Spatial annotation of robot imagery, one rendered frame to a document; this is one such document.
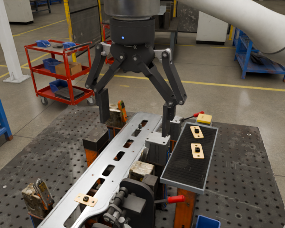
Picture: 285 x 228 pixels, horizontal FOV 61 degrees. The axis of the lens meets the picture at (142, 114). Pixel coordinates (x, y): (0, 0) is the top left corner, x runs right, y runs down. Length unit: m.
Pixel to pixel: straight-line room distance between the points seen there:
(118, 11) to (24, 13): 10.80
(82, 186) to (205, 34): 6.65
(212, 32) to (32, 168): 6.41
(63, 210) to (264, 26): 0.84
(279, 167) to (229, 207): 1.61
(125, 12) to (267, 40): 0.40
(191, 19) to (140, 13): 7.74
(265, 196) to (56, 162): 1.23
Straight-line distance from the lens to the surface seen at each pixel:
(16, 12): 11.34
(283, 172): 2.87
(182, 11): 8.10
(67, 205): 0.97
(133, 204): 0.73
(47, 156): 1.71
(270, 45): 0.70
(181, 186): 0.79
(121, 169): 1.06
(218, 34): 7.36
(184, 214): 1.10
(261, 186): 1.55
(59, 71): 3.43
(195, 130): 1.01
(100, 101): 0.49
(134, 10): 0.38
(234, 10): 0.60
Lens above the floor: 1.72
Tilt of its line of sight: 30 degrees down
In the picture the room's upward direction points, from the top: straight up
